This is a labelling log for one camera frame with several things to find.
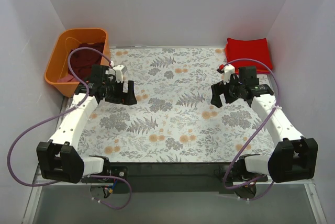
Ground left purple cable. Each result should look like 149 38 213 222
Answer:
7 47 132 210

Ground aluminium frame rail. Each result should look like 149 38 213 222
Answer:
24 172 327 223

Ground orange plastic basket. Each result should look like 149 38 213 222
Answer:
44 28 110 97

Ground dark maroon t shirt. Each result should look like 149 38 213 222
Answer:
70 42 104 80

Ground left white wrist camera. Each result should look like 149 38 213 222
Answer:
109 64 127 83

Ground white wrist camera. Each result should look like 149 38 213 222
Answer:
109 64 127 83
217 64 235 84

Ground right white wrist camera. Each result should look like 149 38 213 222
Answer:
217 64 235 84

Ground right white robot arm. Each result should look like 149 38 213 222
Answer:
211 64 318 183

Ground red folded t shirt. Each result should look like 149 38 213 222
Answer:
225 38 273 70

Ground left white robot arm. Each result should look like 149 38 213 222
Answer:
36 64 137 183

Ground floral table mat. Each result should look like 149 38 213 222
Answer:
77 48 274 162

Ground pink t shirt in basket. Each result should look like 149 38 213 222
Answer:
57 74 77 83

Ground orange folded t shirt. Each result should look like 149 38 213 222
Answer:
256 69 271 74

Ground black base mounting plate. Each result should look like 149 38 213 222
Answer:
81 162 269 201

